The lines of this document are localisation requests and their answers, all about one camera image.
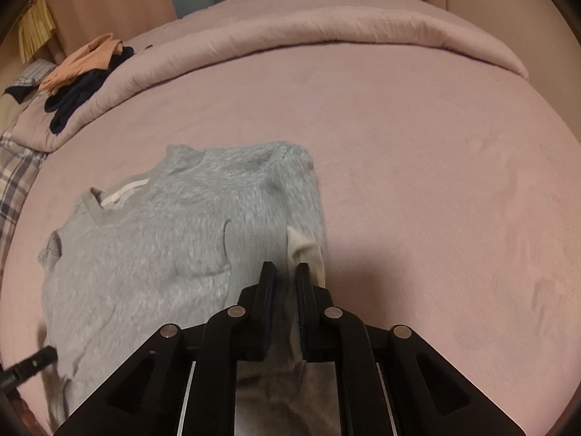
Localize plaid blanket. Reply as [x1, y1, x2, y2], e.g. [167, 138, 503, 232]
[0, 131, 50, 278]

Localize striped pillow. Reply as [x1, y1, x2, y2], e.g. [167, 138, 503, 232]
[2, 59, 57, 105]

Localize navy folded clothes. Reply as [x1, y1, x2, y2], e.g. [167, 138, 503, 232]
[44, 46, 135, 136]

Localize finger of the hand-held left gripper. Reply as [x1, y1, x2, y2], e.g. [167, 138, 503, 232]
[0, 345, 59, 391]

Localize peach folded clothes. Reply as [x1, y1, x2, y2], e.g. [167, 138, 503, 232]
[40, 33, 124, 96]

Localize person's left hand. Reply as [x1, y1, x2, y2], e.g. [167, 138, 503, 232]
[9, 388, 39, 432]

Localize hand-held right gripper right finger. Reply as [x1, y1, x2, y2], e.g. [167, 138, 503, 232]
[294, 263, 527, 436]

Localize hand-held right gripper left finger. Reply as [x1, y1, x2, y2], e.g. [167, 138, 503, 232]
[53, 261, 277, 436]

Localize pink duvet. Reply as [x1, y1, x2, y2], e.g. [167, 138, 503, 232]
[11, 0, 529, 153]

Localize grey printed sweatshirt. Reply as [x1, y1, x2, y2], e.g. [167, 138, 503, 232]
[37, 141, 330, 436]

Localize yellow striped cloth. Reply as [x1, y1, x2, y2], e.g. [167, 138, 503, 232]
[18, 0, 57, 63]

